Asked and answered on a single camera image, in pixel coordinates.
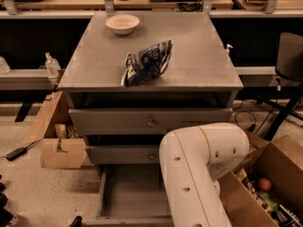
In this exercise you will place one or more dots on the grey drawer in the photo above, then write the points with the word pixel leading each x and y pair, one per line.
pixel 142 121
pixel 123 154
pixel 131 196

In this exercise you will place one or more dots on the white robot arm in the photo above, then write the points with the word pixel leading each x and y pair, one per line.
pixel 192 160

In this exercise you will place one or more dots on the grey drawer cabinet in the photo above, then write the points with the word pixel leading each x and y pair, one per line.
pixel 200 74

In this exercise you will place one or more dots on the blue chip bag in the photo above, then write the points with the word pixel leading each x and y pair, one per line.
pixel 147 64

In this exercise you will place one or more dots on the white bowl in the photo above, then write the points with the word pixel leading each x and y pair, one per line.
pixel 122 24

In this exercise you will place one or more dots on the cardboard box left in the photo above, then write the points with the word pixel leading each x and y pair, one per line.
pixel 68 153

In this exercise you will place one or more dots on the white pump dispenser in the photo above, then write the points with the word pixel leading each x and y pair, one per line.
pixel 228 48

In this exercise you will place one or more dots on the clear plastic bottle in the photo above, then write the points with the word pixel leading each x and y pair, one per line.
pixel 52 65

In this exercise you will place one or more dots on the red apple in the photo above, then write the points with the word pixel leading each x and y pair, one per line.
pixel 264 184

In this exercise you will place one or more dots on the large cardboard box right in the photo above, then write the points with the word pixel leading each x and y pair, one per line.
pixel 281 162

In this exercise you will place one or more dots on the black stool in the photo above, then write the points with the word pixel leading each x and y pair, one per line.
pixel 289 66

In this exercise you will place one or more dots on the green packet in box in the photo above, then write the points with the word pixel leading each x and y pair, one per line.
pixel 268 203

